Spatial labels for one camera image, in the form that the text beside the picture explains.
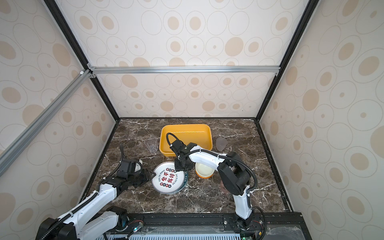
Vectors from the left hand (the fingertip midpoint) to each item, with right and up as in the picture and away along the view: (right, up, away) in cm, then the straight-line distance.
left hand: (157, 173), depth 83 cm
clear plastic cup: (-9, +15, +19) cm, 26 cm away
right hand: (+12, +1, +5) cm, 13 cm away
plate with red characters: (+5, -5, +2) cm, 7 cm away
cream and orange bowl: (+26, 0, +5) cm, 27 cm away
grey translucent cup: (+39, +16, +19) cm, 46 cm away
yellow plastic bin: (+25, +21, +23) cm, 40 cm away
